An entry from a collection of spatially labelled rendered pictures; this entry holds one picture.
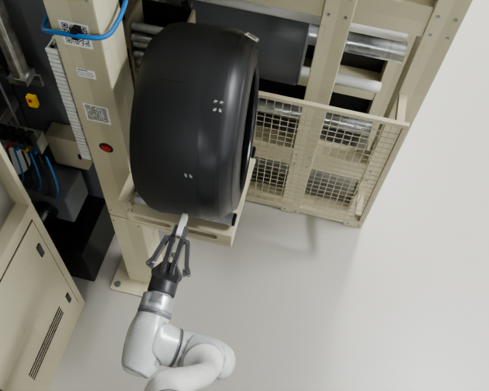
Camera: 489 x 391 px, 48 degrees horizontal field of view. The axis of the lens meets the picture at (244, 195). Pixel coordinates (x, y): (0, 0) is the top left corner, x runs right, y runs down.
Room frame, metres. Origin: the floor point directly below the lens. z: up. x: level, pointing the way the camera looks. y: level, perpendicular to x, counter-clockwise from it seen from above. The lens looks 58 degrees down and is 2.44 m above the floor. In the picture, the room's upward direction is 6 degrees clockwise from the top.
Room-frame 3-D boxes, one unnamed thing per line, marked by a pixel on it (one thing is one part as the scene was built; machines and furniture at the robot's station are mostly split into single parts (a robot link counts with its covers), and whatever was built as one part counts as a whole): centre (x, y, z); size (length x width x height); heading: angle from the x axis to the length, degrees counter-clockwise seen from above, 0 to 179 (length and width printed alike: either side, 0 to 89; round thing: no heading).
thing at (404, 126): (1.33, -0.10, 0.65); 0.90 x 0.02 x 0.70; 81
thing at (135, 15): (1.45, 0.34, 1.05); 0.20 x 0.15 x 0.30; 81
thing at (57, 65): (1.04, 0.52, 1.19); 0.05 x 0.04 x 0.48; 171
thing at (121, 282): (1.06, 0.43, 0.01); 0.27 x 0.27 x 0.02; 81
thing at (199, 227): (0.90, 0.20, 0.83); 0.36 x 0.09 x 0.06; 81
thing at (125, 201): (1.06, 0.35, 0.90); 0.40 x 0.03 x 0.10; 171
